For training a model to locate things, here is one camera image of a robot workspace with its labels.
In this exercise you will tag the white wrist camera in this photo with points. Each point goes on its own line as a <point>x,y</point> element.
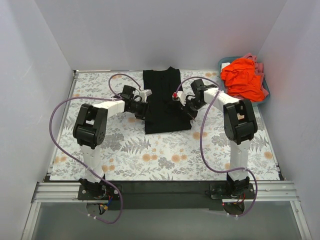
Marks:
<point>179,96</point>
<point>144,94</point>

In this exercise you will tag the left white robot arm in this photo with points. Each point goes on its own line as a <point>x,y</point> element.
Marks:
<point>90,131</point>

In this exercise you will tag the black t-shirt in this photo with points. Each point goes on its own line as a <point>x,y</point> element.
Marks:
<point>164,115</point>

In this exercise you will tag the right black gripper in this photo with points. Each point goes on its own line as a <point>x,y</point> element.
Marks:
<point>188,110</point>

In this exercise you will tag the aluminium mounting rail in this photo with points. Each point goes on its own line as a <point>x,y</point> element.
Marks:
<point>266,190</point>

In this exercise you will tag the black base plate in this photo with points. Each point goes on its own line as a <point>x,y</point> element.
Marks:
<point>152,203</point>

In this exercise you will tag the orange t-shirt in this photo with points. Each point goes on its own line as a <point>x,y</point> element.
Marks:
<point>241,81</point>

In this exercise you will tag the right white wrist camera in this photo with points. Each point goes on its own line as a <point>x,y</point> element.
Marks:
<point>179,96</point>

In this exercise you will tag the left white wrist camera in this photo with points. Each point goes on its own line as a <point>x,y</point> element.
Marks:
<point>144,94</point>

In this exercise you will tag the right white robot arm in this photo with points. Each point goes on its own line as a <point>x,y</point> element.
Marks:
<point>240,126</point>

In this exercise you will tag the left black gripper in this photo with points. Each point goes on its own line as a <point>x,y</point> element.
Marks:
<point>144,110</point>

